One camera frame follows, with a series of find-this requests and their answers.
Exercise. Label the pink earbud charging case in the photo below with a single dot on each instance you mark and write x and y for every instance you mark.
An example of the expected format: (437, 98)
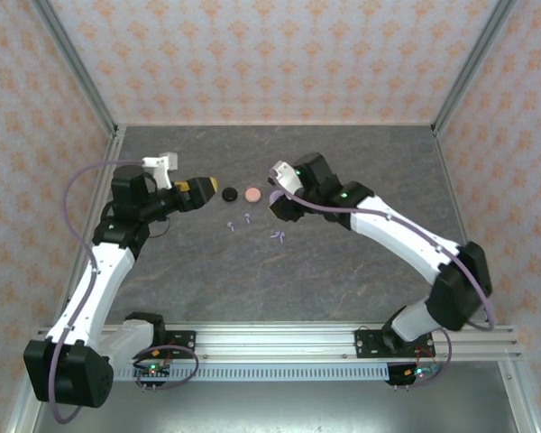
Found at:
(253, 194)

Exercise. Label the small circuit board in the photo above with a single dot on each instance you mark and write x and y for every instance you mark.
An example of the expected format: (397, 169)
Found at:
(415, 373)
(153, 372)

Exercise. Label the aluminium frame post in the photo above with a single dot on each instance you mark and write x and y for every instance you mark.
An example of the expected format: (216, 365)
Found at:
(72, 63)
(473, 63)

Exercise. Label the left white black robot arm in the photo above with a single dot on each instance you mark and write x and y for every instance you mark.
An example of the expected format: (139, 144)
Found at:
(94, 288)

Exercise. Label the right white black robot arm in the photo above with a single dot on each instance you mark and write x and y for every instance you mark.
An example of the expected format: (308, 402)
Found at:
(401, 239)

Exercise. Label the black earbud charging case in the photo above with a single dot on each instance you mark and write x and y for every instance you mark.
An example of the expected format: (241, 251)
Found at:
(229, 194)

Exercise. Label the purple earbud charging case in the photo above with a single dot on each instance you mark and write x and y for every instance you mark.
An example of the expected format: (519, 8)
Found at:
(274, 196)

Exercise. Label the wide aluminium base rail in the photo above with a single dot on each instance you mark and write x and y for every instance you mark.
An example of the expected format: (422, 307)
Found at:
(275, 343)

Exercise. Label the grey metal sheet panel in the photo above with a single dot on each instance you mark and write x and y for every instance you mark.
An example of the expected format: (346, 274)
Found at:
(275, 410)

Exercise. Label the aluminium table edge rail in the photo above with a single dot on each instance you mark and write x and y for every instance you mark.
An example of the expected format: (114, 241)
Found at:
(110, 153)

